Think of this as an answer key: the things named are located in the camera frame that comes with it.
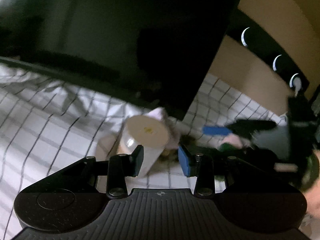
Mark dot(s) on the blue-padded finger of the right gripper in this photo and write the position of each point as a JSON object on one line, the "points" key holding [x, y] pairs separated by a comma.
{"points": [[216, 130]]}

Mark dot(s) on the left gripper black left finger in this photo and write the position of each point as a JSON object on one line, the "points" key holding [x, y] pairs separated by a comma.
{"points": [[86, 172]]}

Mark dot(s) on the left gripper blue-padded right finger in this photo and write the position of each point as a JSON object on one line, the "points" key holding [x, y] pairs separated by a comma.
{"points": [[207, 164]]}

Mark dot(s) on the pink plush toy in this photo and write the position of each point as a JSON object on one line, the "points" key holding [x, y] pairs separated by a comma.
{"points": [[176, 135]]}

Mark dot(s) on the white checkered tablecloth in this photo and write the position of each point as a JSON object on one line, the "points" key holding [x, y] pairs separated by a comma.
{"points": [[48, 124]]}

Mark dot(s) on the black monitor screen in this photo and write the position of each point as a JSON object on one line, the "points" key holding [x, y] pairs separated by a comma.
{"points": [[151, 53]]}

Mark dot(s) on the white plug with cable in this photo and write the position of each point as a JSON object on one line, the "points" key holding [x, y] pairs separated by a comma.
{"points": [[296, 84]]}

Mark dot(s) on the black wall socket strip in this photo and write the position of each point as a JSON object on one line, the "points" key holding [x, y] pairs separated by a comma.
{"points": [[252, 36]]}

